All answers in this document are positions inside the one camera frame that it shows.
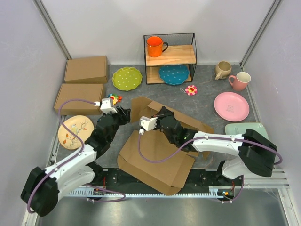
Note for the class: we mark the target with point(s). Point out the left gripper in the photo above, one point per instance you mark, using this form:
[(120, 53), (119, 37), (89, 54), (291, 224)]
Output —
[(125, 117)]

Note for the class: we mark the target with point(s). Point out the large cardboard box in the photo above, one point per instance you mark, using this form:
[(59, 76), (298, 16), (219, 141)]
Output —
[(169, 176)]

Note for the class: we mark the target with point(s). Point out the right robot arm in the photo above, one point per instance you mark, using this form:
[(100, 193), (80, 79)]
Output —
[(253, 153)]

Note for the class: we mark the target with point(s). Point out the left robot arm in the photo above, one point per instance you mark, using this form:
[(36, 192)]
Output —
[(45, 187)]

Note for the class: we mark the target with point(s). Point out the closed cardboard box rear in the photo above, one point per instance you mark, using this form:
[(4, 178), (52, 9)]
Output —
[(88, 70)]

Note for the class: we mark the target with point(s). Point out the green dotted plate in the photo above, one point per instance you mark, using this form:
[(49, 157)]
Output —
[(127, 78)]

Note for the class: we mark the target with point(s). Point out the beige bird plate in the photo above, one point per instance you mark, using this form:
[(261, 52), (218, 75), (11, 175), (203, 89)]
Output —
[(80, 125)]

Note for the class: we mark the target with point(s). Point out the blue dotted plate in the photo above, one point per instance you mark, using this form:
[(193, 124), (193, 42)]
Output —
[(174, 74)]

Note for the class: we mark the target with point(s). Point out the pink flower toy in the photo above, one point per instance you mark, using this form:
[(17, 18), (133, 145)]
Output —
[(190, 90)]

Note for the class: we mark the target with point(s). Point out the orange mug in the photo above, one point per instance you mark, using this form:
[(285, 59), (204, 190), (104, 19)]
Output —
[(156, 46)]

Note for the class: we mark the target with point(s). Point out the pink round plate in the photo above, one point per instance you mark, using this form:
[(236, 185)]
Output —
[(231, 106)]

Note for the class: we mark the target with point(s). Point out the beige ceramic mug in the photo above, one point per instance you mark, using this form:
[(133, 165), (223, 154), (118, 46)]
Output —
[(222, 70)]

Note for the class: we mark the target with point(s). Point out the mint rectangular plate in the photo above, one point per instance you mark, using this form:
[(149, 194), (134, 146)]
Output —
[(240, 128)]

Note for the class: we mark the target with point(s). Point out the pink mug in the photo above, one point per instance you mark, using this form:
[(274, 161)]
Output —
[(240, 81)]

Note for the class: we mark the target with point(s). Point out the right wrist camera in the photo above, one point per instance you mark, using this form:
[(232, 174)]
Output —
[(147, 124)]

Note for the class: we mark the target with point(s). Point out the black wire wooden shelf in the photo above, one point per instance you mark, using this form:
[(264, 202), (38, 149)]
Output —
[(177, 49)]

